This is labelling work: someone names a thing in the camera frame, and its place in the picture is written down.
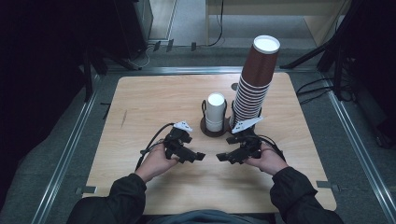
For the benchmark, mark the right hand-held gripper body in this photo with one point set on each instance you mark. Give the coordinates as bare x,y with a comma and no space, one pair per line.
249,144

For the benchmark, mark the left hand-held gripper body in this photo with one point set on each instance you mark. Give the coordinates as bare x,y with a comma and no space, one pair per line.
176,140

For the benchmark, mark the stack of white cups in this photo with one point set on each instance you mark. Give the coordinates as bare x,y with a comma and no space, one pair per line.
215,112

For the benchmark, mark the stack of brown ribbed cups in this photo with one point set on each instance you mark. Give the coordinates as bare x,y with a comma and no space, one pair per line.
257,71

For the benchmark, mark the person's right hand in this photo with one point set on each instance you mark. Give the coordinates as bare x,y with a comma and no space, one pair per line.
271,161

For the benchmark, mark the person's left hand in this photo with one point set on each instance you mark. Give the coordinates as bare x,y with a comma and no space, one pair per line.
154,163

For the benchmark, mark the grey round table grommet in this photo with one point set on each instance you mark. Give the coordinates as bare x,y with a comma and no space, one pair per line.
234,86

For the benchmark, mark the black metal stand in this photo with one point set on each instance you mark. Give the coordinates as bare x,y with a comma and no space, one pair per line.
88,74

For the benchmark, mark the black cabinet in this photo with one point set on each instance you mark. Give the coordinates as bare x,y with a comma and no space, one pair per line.
134,25

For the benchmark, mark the black tripod stand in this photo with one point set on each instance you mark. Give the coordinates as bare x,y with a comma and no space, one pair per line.
339,46

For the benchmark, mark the light wooden furniture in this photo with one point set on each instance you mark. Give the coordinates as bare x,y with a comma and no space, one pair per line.
317,18

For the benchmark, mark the metal floor rail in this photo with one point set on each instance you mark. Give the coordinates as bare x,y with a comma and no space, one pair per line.
68,152
361,155
186,70

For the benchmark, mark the grey floor bracket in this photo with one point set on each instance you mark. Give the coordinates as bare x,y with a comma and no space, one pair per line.
327,185
86,189

